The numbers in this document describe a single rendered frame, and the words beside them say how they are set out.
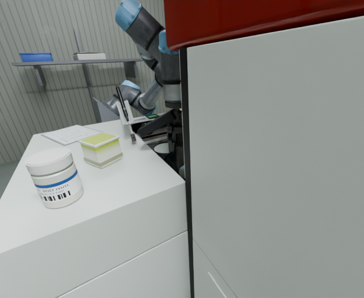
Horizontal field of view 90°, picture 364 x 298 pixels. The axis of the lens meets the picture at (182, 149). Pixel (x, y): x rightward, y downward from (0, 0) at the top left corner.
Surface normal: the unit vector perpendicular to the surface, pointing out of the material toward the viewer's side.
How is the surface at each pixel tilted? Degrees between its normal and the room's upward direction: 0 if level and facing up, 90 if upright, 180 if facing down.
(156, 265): 90
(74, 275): 90
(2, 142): 90
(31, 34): 90
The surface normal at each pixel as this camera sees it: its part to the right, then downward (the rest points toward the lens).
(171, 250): 0.50, 0.35
